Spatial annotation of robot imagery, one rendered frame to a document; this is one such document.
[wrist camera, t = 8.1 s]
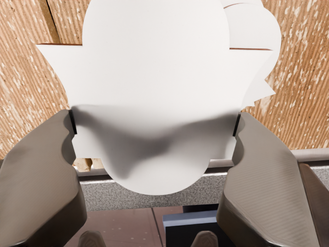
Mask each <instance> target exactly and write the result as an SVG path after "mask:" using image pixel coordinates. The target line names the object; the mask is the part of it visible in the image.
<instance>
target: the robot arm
mask: <svg viewBox="0 0 329 247"><path fill-rule="evenodd" d="M76 134H77V129H76V124H75V120H74V116H73V112H72V110H71V109H70V110H67V109H62V110H60V111H59V112H57V113H56V114H54V115H53V116H52V117H50V118H49V119H47V120H46V121H45V122H43V123H42V124H40V125H39V126H38V127H36V128H35V129H33V130H32V131H31V132H29V133H28V134H27V135H25V136H24V137H23V138H22V139H21V140H20V141H19V142H17V143H16V144H15V145H14V146H13V148H12V149H11V150H10V151H9V152H8V153H7V154H6V155H5V157H4V158H3V159H2V160H0V247H64V245H65V244H66V243H67V242H68V241H69V240H70V239H71V238H72V237H73V236H74V235H75V234H76V233H77V232H78V231H79V230H80V228H81V227H82V226H83V225H84V224H85V222H86V220H87V210H86V204H85V198H84V194H83V191H82V188H81V184H80V181H79V178H78V174H77V171H76V168H75V167H73V166H72V165H73V163H74V161H75V160H76V154H75V151H74V147H73V144H72V140H73V138H74V136H75V135H76ZM233 136H234V137H235V139H236V144H235V149H234V152H233V156H232V162H233V164H234V167H232V168H230V169H229V170H228V172H227V176H226V180H225V183H224V187H223V190H222V194H221V198H220V202H219V206H218V210H217V214H216V221H217V223H218V225H219V226H220V228H221V229H222V230H223V231H224V232H225V234H226V235H227V236H228V237H229V238H230V239H231V241H232V242H233V243H234V244H235V245H236V247H329V191H328V189H327V188H326V187H325V185H324V184H323V183H322V182H321V180H320V179H319V178H318V176H317V175H316V174H315V173H314V171H313V170H312V169H311V167H310V166H309V165H308V164H304V163H300V162H299V161H298V160H297V158H296V157H295V156H294V154H293V153H292V152H291V151H290V149H289V148H288V147H287V146H286V145H285V144H284V143H283V142H282V141H281V140H280V139H279V138H278V137H277V136H276V135H275V134H274V133H273V132H271V131H270V130H269V129H268V128H266V127H265V126H264V125H263V124H262V123H260V122H259V121H258V120H257V119H255V118H254V117H253V116H252V115H251V114H249V113H247V112H239V113H238V117H237V120H236V124H235V129H234V132H233ZM78 247H106V245H105V243H104V240H103V238H102V236H101V233H100V232H99V231H92V230H89V231H86V232H84V233H83V234H82V235H81V236H80V239H79V243H78ZM191 247H218V239H217V236H216V234H215V233H214V232H212V231H200V232H198V234H197V235H196V237H195V239H194V241H193V243H192V245H191Z"/></svg>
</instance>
